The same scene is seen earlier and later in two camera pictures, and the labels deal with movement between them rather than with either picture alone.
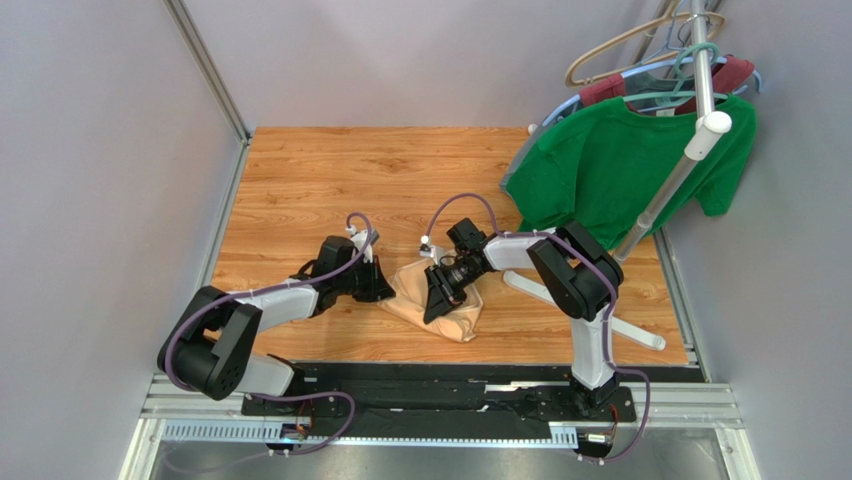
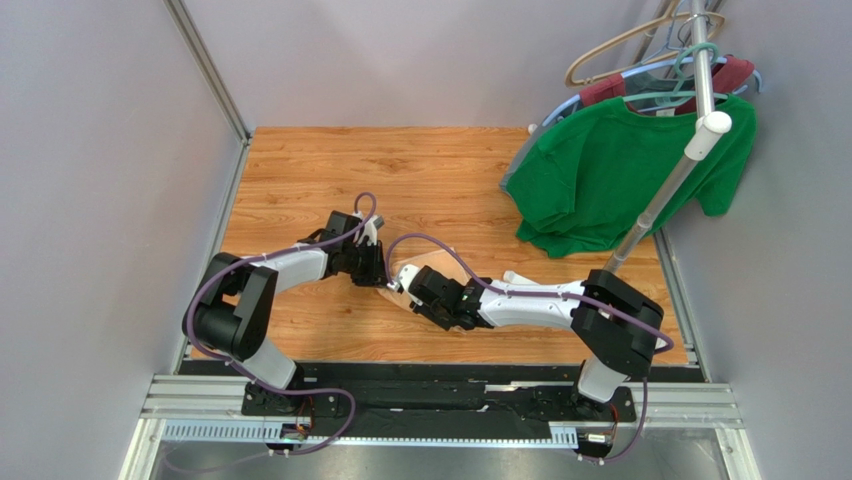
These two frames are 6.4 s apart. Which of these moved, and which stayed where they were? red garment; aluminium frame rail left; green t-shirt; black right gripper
Moved: black right gripper
Stayed: aluminium frame rail left; green t-shirt; red garment
